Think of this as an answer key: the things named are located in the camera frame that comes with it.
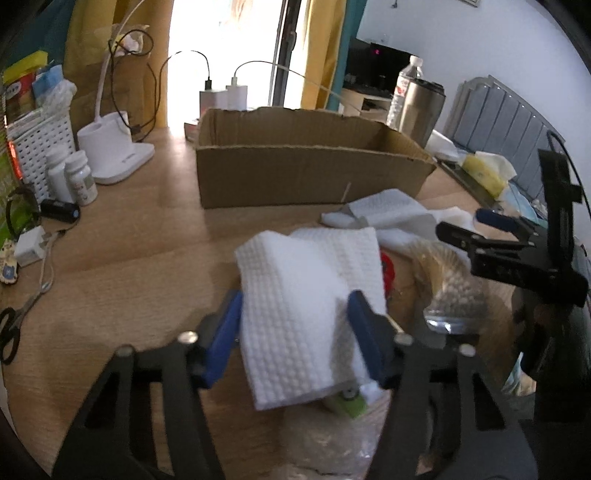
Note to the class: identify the white pill bottle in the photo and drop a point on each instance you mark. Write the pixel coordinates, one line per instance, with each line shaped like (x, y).
(55, 173)
(80, 179)

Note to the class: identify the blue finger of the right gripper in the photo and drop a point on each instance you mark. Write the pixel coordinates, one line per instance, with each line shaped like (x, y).
(460, 238)
(513, 225)

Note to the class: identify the red plush ball keychain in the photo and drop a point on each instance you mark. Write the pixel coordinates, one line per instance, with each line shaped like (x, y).
(389, 273)

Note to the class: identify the white pill bottle front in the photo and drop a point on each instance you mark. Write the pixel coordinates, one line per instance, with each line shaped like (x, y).
(80, 179)

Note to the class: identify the white power adapter on table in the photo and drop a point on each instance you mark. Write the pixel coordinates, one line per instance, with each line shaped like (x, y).
(31, 246)

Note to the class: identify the white perforated storage basket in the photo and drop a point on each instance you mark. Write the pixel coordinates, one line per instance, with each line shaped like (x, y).
(33, 144)

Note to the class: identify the black television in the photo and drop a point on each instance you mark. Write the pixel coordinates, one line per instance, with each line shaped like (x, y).
(373, 68)

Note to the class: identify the grey padded headboard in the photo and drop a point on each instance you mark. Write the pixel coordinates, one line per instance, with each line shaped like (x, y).
(488, 116)

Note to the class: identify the brown cardboard box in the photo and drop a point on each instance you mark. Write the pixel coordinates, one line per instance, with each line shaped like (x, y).
(275, 156)

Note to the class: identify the yellow tissue pack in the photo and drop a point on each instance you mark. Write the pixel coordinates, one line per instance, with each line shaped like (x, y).
(492, 171)

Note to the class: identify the white plastic container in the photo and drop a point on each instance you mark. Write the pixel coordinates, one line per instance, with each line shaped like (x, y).
(440, 147)

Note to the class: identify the green snack package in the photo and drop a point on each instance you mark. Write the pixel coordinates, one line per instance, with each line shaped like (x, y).
(19, 210)

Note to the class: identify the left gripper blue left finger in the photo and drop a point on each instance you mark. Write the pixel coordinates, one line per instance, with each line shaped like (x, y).
(217, 334)

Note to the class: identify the clear plastic water bottle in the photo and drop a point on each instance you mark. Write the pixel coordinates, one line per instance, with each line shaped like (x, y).
(410, 73)

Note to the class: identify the cotton swab bag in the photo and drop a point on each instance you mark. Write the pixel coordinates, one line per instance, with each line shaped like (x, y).
(456, 301)

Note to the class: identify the white foam sheet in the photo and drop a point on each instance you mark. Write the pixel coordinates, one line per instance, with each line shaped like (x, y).
(297, 344)
(399, 220)

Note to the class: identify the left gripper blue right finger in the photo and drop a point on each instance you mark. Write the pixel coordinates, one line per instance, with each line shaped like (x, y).
(375, 336)

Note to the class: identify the bubble wrap bag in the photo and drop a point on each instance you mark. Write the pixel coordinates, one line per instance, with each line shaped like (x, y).
(317, 443)

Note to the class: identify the black cylindrical device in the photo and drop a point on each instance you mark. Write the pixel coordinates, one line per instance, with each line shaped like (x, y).
(64, 212)

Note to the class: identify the white desk lamp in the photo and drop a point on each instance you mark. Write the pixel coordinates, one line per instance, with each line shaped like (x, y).
(107, 140)

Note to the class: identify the stainless steel tumbler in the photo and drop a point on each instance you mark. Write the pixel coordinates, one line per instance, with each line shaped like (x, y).
(422, 108)

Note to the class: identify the black scissors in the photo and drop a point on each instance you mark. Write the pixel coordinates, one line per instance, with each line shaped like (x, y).
(11, 323)

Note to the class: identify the white charger with black cable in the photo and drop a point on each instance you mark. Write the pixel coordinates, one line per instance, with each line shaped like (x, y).
(210, 99)

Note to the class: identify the white pill bottle rear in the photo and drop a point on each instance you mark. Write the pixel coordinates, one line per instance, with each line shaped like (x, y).
(55, 173)

